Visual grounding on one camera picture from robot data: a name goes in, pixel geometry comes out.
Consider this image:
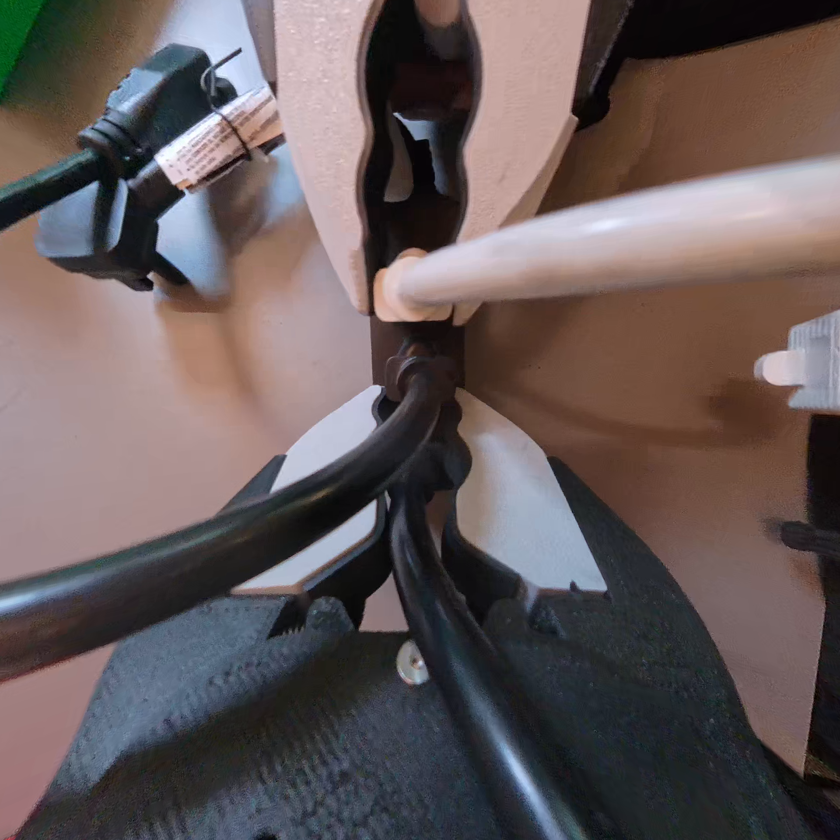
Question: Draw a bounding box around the green plastic bin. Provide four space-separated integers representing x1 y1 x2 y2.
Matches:
0 0 47 106

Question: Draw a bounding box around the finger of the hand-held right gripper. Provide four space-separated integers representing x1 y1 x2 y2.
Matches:
272 0 385 315
453 0 592 327

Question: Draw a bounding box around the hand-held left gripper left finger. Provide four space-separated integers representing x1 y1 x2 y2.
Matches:
233 387 392 624

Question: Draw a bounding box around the black short extension cord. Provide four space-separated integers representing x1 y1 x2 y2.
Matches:
0 45 460 683
387 400 592 840

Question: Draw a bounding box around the black braided cord flat plug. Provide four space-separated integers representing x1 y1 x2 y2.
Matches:
36 85 286 293

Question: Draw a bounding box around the white short extension cord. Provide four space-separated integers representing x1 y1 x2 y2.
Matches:
374 154 840 411

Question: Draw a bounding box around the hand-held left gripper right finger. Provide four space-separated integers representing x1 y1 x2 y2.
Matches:
443 389 608 618

